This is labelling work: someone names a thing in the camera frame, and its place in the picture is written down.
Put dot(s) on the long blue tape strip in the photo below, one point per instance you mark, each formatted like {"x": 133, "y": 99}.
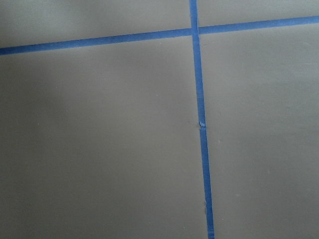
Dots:
{"x": 201, "y": 117}

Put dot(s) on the crossing blue tape strip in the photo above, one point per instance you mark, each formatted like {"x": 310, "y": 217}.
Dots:
{"x": 158, "y": 35}

